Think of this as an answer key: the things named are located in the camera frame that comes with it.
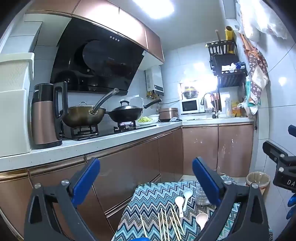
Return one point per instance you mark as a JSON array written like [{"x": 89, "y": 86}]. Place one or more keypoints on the black dish rack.
[{"x": 231, "y": 78}]

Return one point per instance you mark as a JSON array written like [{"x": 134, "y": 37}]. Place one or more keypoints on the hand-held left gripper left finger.
[{"x": 85, "y": 183}]

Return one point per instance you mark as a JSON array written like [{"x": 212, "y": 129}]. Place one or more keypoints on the large white plastic bag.
[{"x": 256, "y": 20}]

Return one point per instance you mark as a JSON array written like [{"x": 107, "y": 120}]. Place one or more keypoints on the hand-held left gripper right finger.
[{"x": 205, "y": 180}]

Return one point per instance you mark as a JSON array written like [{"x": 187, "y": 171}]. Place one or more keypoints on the bunch of wooden chopsticks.
[{"x": 166, "y": 224}]

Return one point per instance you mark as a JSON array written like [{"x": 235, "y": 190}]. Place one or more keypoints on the yellow roll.
[{"x": 229, "y": 33}]

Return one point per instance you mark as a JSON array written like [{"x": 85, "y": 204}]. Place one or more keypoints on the black gas stove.
[{"x": 101, "y": 132}]

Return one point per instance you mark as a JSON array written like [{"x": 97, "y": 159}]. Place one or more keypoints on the plate of chopped greens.
[{"x": 144, "y": 120}]

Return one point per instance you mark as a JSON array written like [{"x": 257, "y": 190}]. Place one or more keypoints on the white microwave oven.
[{"x": 190, "y": 106}]

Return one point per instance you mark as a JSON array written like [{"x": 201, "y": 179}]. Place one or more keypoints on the white bowl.
[{"x": 154, "y": 117}]

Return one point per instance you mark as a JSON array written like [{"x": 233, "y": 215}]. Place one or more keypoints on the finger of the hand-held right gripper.
[
  {"x": 274, "y": 150},
  {"x": 292, "y": 129}
]

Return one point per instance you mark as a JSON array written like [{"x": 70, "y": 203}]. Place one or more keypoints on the black wok with lid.
[{"x": 124, "y": 113}]

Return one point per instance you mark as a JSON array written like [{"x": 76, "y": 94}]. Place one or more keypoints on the copper lower cabinets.
[{"x": 129, "y": 162}]

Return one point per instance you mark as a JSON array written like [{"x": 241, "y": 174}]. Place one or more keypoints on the stacked steel bowls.
[{"x": 190, "y": 93}]

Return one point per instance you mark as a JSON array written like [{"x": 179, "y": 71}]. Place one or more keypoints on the blue zigzag cloth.
[{"x": 152, "y": 197}]

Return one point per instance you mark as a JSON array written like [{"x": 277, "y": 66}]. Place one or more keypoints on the copper electric kettle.
[{"x": 44, "y": 120}]

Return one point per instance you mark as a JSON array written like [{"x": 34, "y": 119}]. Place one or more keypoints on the wooden stick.
[{"x": 218, "y": 39}]

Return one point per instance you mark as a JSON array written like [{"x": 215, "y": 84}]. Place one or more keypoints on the clear spray bottle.
[{"x": 228, "y": 109}]

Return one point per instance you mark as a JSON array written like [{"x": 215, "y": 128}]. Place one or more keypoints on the copper cabinets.
[
  {"x": 97, "y": 9},
  {"x": 129, "y": 162}
]

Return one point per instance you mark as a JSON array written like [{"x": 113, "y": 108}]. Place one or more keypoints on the grey rag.
[{"x": 175, "y": 119}]

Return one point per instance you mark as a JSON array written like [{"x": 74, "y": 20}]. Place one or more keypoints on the black range hood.
[{"x": 104, "y": 58}]

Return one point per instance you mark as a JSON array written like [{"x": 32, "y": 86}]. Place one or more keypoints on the crumpled white cloth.
[{"x": 227, "y": 67}]

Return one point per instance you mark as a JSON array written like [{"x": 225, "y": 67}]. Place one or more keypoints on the white plastic storage box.
[{"x": 13, "y": 104}]

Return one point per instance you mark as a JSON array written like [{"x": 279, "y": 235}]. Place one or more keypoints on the green and white packet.
[{"x": 251, "y": 95}]

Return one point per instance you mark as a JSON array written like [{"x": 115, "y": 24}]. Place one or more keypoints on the white gas water heater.
[{"x": 154, "y": 80}]

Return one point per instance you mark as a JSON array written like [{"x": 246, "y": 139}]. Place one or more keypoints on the person's right hand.
[{"x": 292, "y": 201}]

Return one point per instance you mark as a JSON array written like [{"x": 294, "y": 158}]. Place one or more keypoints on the white ceramic spoon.
[
  {"x": 187, "y": 192},
  {"x": 179, "y": 201}
]

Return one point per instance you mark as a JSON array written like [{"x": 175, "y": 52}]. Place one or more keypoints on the yellow box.
[{"x": 235, "y": 109}]

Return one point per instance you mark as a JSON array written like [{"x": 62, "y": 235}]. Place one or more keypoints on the copper rice cooker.
[{"x": 168, "y": 114}]

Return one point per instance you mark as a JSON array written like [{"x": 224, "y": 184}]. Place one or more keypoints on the brown floral apron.
[{"x": 256, "y": 69}]

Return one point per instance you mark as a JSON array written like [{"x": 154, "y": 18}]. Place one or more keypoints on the steel kitchen faucet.
[{"x": 209, "y": 93}]

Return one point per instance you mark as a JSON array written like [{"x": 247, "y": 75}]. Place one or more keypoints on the copper upper cabinets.
[{"x": 97, "y": 9}]

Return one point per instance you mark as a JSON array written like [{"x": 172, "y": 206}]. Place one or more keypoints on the beige trash bin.
[{"x": 257, "y": 182}]

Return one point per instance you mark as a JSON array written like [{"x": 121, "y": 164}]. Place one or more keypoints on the pinkish ceramic spoon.
[{"x": 201, "y": 219}]

